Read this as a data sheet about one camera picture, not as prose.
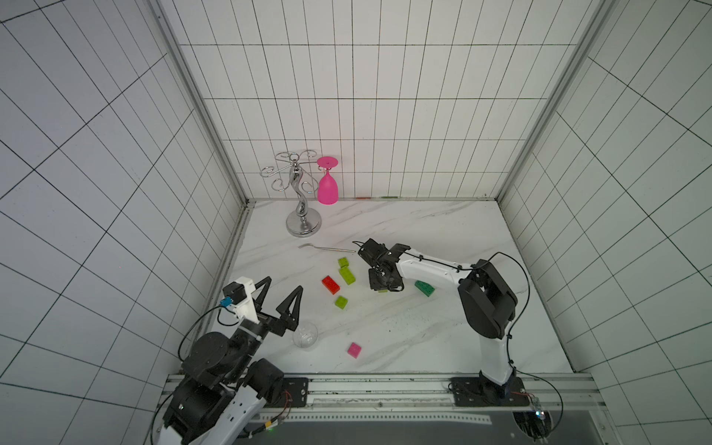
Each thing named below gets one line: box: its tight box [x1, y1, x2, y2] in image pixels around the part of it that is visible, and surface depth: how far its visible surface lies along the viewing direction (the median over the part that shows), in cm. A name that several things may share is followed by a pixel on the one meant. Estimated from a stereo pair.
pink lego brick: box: [346, 342, 363, 359], surface depth 81 cm
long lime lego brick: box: [338, 265, 356, 286], surface depth 97 cm
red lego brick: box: [321, 274, 341, 295], surface depth 95 cm
